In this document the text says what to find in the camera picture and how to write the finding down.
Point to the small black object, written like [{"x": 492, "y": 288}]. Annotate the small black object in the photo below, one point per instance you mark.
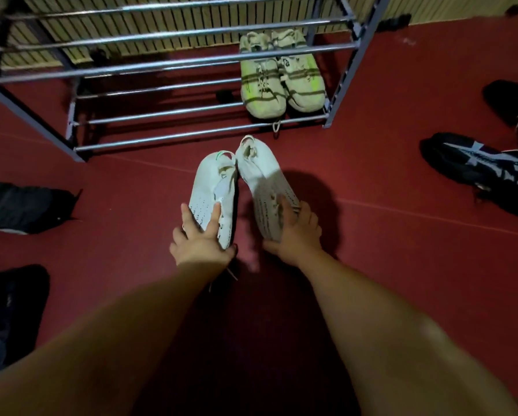
[{"x": 514, "y": 9}]

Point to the person's left thumb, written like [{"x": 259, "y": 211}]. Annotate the person's left thumb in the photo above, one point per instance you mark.
[{"x": 230, "y": 251}]

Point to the white knit sneaker green tab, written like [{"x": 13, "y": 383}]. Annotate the white knit sneaker green tab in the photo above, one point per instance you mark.
[{"x": 211, "y": 186}]

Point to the black shoe white lace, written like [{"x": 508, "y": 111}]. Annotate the black shoe white lace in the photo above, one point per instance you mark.
[{"x": 508, "y": 101}]

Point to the person's right forearm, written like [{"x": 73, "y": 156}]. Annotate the person's right forearm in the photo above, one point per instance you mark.
[{"x": 397, "y": 342}]

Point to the black shoe white sole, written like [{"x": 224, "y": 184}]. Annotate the black shoe white sole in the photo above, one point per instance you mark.
[{"x": 25, "y": 207}]

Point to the person's left forearm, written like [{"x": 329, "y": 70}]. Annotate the person's left forearm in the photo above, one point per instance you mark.
[{"x": 107, "y": 342}]

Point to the person's right thumb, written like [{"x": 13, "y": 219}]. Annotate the person's right thumb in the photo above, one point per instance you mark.
[{"x": 271, "y": 247}]

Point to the yellow-green laced sneaker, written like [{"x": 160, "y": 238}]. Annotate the yellow-green laced sneaker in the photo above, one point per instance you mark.
[
  {"x": 261, "y": 90},
  {"x": 304, "y": 82}
]

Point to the person's right hand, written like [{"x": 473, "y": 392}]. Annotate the person's right hand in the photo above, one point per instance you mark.
[{"x": 298, "y": 242}]

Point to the black slipper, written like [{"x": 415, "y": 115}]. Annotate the black slipper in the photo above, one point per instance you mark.
[{"x": 393, "y": 22}]

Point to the grey metal shoe rack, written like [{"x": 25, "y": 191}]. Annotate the grey metal shoe rack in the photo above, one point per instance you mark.
[{"x": 172, "y": 62}]

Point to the person's left hand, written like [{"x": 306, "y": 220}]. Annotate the person's left hand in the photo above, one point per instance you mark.
[{"x": 198, "y": 249}]

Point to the black sneaker grey stripes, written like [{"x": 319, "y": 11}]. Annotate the black sneaker grey stripes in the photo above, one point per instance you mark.
[{"x": 480, "y": 164}]

